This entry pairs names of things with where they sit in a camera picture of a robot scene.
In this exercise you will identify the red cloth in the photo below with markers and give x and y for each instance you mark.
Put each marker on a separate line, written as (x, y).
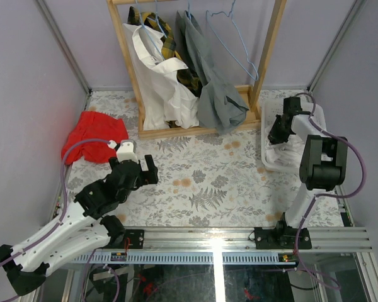
(89, 139)

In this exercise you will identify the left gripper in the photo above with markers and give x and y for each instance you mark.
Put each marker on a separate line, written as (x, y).
(143, 175)

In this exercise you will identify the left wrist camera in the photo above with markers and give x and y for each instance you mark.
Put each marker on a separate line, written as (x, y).
(125, 150)

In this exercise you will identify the yellow plaid shirt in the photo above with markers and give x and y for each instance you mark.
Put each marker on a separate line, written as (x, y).
(187, 77)

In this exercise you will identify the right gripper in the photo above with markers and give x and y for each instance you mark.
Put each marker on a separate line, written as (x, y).
(277, 138)

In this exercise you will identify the blue hanger middle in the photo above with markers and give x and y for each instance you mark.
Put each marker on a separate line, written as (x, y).
(157, 23)

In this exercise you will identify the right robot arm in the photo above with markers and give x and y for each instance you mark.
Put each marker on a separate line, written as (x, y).
(322, 167)

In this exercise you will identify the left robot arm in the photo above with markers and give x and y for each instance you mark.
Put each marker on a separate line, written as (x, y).
(87, 223)

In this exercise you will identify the white plastic basket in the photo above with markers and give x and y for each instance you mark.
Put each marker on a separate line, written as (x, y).
(270, 109)

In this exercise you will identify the blue wire hanger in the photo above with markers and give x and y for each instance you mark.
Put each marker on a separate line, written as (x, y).
(246, 64)

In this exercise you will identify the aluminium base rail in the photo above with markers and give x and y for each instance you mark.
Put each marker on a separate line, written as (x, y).
(162, 245)

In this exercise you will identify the white shirt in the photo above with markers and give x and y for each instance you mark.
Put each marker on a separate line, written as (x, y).
(287, 154)
(164, 98)

